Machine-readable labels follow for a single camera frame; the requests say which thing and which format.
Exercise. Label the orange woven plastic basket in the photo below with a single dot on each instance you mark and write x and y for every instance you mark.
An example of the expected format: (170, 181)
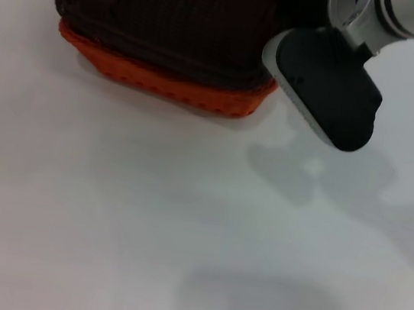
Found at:
(200, 92)

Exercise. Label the dark brown woven basket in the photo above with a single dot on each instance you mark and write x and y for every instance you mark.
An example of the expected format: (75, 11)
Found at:
(172, 15)

